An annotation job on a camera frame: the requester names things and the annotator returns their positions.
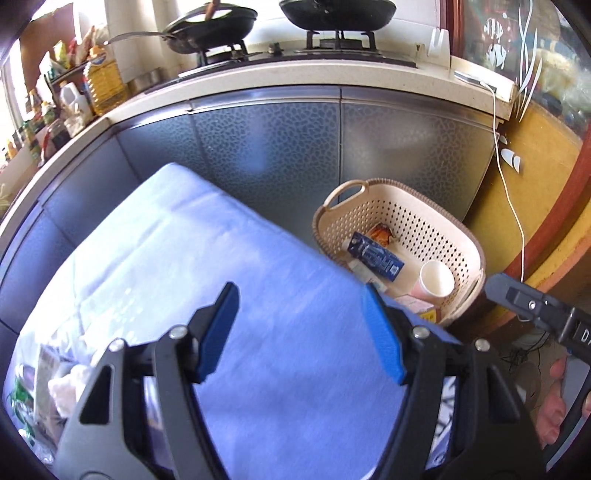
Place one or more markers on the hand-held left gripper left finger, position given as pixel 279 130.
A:
pixel 217 337

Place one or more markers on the beige plastic basket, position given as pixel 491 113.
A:
pixel 415 217

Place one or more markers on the blue printed tablecloth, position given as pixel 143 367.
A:
pixel 184 258

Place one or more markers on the yellow brown box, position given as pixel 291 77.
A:
pixel 429 316

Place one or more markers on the black gas stove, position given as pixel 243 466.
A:
pixel 323 55

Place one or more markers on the black frying pan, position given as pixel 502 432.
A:
pixel 337 14

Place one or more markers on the red snack packet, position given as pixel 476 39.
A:
pixel 381 234

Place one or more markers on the dark blue carton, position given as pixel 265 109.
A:
pixel 374 256

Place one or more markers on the kitchen counter cabinet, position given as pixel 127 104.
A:
pixel 277 152

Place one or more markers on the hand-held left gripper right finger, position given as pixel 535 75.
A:
pixel 383 341

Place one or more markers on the green drink can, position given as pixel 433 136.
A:
pixel 21 392

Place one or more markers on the white plastic holder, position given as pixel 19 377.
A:
pixel 438 46

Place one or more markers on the white phone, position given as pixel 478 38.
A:
pixel 471 77

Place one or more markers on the person's right hand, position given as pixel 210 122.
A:
pixel 551 415

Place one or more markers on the white paper cup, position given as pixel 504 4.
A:
pixel 436 279

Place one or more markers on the wooden sliding door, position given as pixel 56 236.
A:
pixel 531 184

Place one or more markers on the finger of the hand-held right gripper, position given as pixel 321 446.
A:
pixel 521 300

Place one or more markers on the white tissue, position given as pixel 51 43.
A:
pixel 69 387

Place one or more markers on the white plastic jug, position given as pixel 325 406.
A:
pixel 74 104

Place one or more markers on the yellow cooking oil bottle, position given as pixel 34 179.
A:
pixel 106 85

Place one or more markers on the cluster of condiment bottles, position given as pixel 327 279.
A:
pixel 46 115

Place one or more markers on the small steel pot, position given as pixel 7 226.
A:
pixel 145 83

